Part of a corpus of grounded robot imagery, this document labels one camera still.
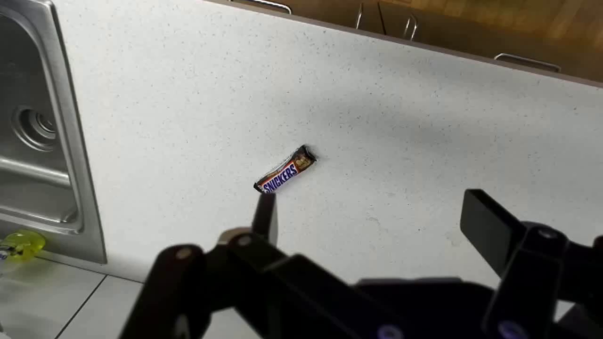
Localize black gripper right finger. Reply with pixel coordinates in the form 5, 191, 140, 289
459, 187, 603, 339

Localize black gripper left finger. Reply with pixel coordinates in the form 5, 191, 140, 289
118, 193, 352, 339

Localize Snickers chocolate bar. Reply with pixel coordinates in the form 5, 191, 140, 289
254, 144, 316, 193

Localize wooden lower cabinet drawers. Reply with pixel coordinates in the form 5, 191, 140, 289
214, 0, 603, 82

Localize stainless steel double sink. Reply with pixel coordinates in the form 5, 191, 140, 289
0, 0, 107, 263

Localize yellow dish soap bottle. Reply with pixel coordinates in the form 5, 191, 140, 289
0, 229, 46, 261

